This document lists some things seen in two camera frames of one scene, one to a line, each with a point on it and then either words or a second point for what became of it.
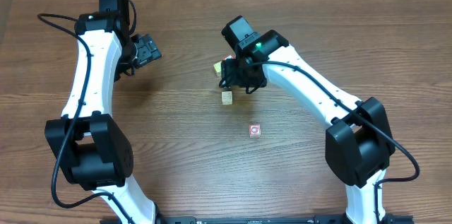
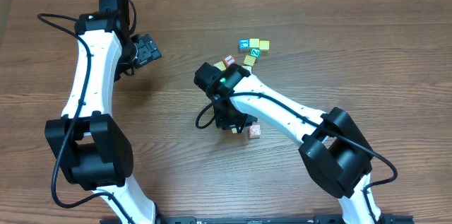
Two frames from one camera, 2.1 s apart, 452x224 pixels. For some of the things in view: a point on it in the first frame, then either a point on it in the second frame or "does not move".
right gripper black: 230,75 to 224,119
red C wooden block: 255,131 does not move
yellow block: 217,67 does not move
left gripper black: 147,50 does not move
